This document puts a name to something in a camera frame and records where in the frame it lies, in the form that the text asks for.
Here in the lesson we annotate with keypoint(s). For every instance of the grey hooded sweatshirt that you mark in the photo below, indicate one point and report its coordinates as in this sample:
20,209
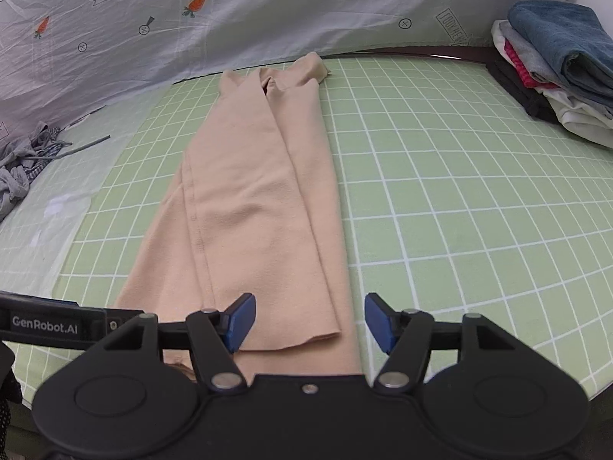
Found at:
12,187

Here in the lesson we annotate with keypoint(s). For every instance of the grey folded garment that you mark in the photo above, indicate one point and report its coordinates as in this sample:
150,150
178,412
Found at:
536,60

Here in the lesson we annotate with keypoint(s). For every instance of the small white tape piece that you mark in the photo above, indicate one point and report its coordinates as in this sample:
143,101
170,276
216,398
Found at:
37,240

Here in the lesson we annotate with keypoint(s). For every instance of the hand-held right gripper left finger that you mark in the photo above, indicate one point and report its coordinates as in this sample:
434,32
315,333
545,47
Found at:
242,322

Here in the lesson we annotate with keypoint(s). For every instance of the white folded garment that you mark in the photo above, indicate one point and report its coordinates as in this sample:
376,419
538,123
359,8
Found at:
500,38
584,124

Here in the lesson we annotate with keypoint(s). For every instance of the beige long-sleeve top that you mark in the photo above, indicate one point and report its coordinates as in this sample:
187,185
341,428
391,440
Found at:
249,191

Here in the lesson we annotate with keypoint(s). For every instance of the carrot print bed sheet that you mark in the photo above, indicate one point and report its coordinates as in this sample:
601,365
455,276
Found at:
239,24

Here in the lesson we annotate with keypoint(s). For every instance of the black folded garment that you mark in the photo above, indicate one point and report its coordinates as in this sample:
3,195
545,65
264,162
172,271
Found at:
522,98

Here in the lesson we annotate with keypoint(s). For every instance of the dark mesh cloth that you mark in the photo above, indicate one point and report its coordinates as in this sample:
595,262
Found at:
4,417

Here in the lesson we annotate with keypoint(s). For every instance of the pink folded garment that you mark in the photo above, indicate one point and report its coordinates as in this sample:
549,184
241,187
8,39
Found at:
519,69

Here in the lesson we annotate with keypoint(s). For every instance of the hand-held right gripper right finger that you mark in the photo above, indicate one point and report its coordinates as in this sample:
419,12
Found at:
378,322

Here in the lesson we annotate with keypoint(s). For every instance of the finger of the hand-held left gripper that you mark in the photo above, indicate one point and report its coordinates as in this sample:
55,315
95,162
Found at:
117,321

